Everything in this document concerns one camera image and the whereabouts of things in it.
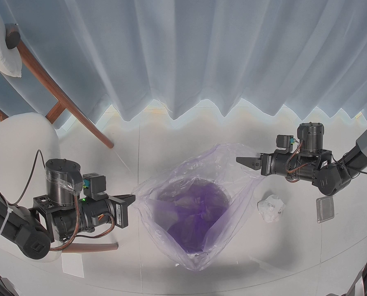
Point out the crumpled white paper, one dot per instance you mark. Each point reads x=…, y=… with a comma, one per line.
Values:
x=271, y=208

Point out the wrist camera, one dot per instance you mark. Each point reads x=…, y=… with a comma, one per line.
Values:
x=283, y=142
x=95, y=183

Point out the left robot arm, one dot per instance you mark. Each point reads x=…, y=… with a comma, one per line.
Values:
x=14, y=223

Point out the purple plastic bag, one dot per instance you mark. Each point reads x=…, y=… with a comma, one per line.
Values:
x=189, y=168

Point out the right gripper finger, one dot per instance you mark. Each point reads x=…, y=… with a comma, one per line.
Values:
x=251, y=162

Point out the white curtain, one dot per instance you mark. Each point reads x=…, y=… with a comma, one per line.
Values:
x=183, y=42

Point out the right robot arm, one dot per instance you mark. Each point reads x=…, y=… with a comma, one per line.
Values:
x=331, y=177

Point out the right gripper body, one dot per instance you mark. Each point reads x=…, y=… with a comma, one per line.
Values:
x=279, y=165

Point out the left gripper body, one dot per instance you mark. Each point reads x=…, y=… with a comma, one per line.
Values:
x=103, y=211

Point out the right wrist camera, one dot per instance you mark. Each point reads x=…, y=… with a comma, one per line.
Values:
x=283, y=142

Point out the white cushioned wooden chair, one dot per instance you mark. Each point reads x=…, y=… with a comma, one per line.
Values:
x=23, y=134

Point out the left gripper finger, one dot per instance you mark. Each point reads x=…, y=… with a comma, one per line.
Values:
x=126, y=199

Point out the clear plastic wrapper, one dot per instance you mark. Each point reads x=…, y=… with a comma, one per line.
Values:
x=325, y=209

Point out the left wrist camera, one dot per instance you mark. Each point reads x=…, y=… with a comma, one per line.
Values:
x=95, y=183

